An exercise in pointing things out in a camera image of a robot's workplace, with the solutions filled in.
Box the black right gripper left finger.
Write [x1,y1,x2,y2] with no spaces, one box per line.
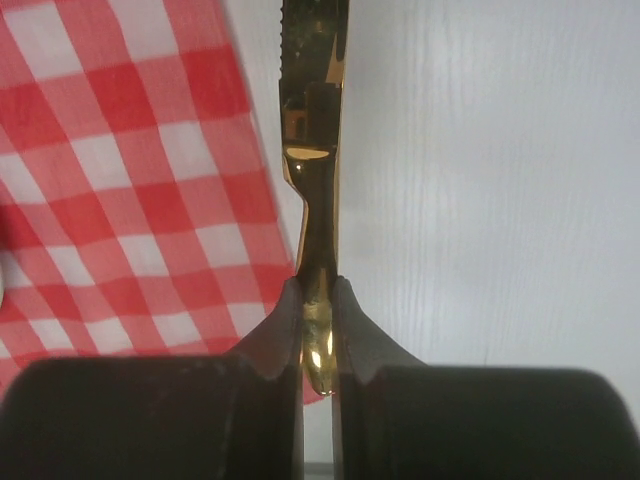
[1,280,304,479]

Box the gold table knife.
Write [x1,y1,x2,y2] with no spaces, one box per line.
[279,0,349,396]

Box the red white checkered cloth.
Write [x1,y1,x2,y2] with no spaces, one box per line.
[0,0,301,386]

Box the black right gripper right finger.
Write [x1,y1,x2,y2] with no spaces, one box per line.
[332,278,639,479]

